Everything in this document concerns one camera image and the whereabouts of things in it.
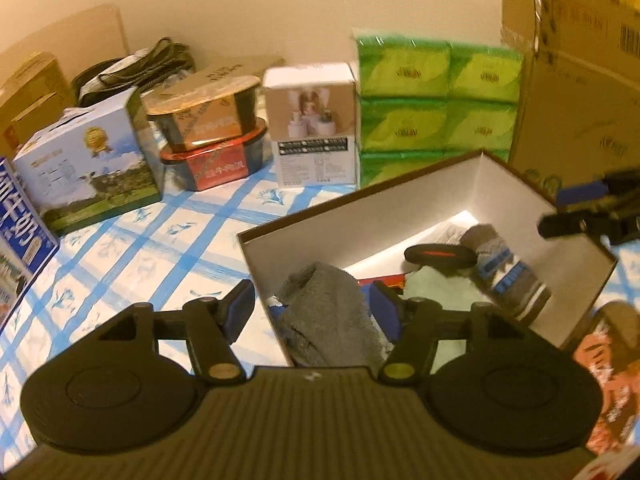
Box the stack of green tissue packs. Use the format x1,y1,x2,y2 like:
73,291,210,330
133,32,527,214
350,30,525,189

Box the instant meal bowl, printed lid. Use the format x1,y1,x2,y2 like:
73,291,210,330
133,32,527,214
571,299,640,457

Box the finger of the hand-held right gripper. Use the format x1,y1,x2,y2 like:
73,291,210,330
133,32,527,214
537,207,609,240
555,180,614,207

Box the light green fluffy sock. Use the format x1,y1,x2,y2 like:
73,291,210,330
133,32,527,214
401,265,482,361

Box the blue milk carton box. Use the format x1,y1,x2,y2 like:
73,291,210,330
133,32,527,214
0,157,61,332

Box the grey fluffy sock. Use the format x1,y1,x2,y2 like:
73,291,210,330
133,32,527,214
270,262,397,369

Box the red black packet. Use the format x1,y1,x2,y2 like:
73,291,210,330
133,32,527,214
357,274,407,295

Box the large brown cardboard box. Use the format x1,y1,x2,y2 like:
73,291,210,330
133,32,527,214
500,0,640,197

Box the blue checked tablecloth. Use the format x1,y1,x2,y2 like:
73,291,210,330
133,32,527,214
0,174,640,442

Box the small brown cardboard box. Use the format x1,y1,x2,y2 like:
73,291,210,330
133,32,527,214
0,52,77,155

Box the black bag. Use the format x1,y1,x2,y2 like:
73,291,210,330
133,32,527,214
72,37,197,109

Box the grey blue patterned sock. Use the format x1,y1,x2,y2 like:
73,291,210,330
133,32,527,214
459,224,554,322

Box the white box with photo print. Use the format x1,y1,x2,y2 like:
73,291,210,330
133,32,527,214
262,62,361,189

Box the flat brown cardboard sheet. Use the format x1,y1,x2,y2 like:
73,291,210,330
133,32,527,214
189,55,287,92

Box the milk box with cow picture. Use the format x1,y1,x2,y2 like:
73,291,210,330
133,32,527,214
12,87,166,237

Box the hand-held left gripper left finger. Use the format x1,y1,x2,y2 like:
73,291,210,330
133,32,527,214
95,279,256,387

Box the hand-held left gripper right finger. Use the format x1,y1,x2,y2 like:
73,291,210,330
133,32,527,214
367,280,526,386

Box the black round pad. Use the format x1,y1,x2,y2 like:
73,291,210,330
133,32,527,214
403,243,479,274

